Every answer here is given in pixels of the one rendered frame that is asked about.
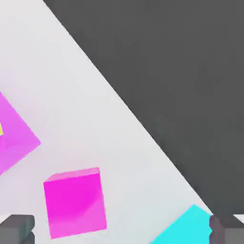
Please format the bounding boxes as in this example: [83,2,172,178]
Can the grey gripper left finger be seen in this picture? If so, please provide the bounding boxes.
[0,214,36,244]

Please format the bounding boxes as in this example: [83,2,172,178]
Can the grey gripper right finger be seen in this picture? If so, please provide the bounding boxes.
[209,213,244,244]

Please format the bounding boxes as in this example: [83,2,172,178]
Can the small magenta cube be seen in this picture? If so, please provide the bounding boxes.
[43,167,108,240]

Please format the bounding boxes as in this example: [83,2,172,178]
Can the large cyan box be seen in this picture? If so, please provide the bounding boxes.
[149,203,214,244]

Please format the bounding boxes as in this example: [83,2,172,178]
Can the large violet box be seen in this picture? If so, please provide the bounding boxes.
[0,91,41,176]

